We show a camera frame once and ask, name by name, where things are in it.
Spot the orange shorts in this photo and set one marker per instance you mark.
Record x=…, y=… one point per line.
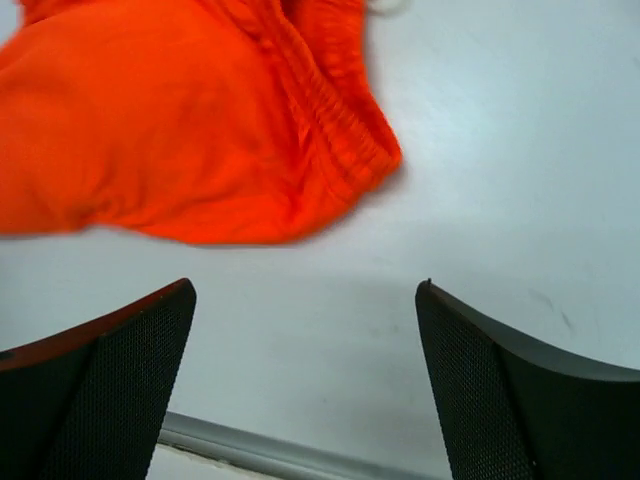
x=204, y=122

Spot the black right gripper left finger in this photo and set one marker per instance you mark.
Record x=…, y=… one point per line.
x=89, y=402

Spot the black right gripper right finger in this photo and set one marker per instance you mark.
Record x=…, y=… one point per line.
x=513, y=407

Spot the aluminium table edge rail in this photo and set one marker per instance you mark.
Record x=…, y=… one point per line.
x=268, y=456

